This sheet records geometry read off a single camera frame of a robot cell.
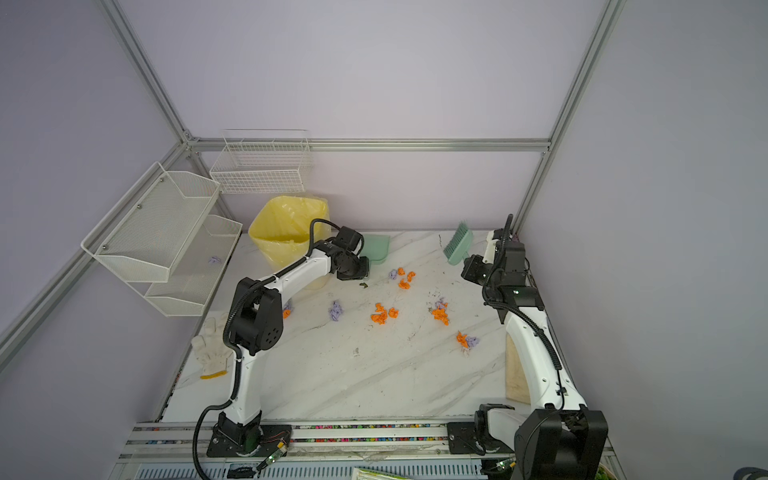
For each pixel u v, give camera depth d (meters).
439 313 0.96
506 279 0.58
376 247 1.06
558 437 0.38
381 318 0.95
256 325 0.57
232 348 0.54
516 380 0.84
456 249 0.88
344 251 0.77
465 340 0.91
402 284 1.04
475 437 0.73
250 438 0.65
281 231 1.03
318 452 0.73
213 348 0.89
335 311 0.95
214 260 0.93
